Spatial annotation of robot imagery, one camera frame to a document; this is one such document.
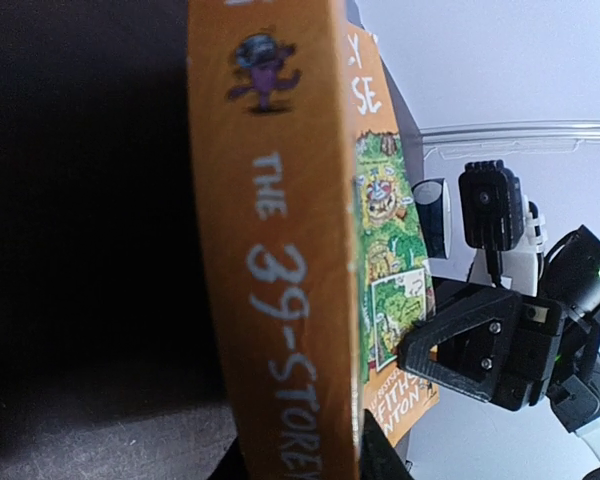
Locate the white teal bowl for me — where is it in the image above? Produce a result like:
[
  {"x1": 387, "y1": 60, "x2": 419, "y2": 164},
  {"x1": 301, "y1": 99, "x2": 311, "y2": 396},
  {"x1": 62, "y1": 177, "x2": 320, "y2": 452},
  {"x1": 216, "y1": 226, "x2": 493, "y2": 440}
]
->
[{"x1": 413, "y1": 178, "x2": 452, "y2": 259}]

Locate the orange treehouse paperback book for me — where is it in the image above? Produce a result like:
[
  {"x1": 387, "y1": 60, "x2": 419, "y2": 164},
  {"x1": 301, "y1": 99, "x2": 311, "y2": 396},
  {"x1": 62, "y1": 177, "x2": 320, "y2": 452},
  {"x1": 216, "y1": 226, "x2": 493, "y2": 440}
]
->
[{"x1": 188, "y1": 1, "x2": 439, "y2": 479}]

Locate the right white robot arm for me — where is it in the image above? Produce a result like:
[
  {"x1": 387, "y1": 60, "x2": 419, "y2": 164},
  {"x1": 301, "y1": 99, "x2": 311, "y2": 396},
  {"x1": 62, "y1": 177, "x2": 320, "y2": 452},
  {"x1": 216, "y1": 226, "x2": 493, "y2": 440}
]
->
[{"x1": 397, "y1": 226, "x2": 600, "y2": 479}]

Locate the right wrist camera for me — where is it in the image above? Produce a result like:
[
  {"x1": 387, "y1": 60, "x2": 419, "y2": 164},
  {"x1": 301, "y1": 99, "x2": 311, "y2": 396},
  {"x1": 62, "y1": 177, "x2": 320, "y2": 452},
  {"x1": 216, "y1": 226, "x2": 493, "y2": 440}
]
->
[{"x1": 458, "y1": 160, "x2": 546, "y2": 287}]

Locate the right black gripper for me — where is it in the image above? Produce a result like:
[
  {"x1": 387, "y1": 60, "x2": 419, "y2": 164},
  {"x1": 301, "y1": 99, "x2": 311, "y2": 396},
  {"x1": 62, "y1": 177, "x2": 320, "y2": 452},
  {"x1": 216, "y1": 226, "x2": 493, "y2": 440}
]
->
[{"x1": 397, "y1": 286, "x2": 600, "y2": 411}]

